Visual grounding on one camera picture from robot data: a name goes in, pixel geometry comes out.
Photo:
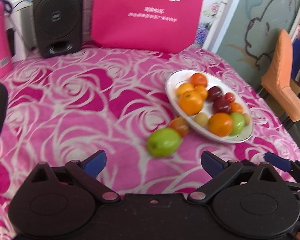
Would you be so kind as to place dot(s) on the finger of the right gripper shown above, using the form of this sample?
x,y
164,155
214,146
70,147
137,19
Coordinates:
x,y
286,165

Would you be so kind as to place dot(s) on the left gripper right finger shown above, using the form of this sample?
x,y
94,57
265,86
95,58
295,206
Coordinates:
x,y
224,174

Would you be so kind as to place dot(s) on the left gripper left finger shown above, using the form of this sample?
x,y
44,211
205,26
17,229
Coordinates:
x,y
78,184

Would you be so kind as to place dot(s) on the dark red plum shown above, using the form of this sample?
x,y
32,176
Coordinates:
x,y
221,106
214,93

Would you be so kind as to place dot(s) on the green fruit in plate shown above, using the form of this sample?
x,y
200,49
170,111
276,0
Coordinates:
x,y
238,123

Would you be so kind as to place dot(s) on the tan longan left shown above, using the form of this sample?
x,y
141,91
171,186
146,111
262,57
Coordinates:
x,y
201,119

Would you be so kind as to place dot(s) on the tan longan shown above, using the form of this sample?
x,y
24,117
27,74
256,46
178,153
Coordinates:
x,y
247,119
201,119

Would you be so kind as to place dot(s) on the tan longan right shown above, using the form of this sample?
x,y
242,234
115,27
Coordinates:
x,y
247,119

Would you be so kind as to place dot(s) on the red-orange persimmon on table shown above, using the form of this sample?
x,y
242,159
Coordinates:
x,y
180,125

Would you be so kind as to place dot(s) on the green fruit on table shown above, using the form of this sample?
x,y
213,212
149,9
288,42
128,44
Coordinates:
x,y
163,142

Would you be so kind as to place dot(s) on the orange right in plate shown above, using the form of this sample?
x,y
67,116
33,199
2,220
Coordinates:
x,y
236,108

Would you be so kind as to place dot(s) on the orange in plate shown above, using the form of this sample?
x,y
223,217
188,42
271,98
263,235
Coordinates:
x,y
183,88
236,108

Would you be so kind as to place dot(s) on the pink rose tablecloth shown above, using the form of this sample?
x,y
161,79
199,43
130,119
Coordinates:
x,y
69,107

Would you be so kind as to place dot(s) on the small red tomato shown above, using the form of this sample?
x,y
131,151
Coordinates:
x,y
229,97

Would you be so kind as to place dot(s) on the large front orange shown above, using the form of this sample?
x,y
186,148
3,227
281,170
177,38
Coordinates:
x,y
191,103

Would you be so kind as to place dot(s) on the small orange back plate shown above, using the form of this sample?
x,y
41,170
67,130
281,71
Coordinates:
x,y
201,90

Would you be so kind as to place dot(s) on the orange left in plate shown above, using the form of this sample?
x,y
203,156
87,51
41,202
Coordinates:
x,y
183,88

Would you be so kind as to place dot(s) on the orange fabric chair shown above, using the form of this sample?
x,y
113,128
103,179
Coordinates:
x,y
276,81

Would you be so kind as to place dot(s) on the pink tote bag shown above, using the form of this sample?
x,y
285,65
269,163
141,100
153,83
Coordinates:
x,y
168,26

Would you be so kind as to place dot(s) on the black speaker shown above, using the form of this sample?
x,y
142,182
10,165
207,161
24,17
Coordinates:
x,y
58,26

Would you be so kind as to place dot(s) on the white device box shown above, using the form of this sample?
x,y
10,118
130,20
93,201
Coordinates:
x,y
20,28

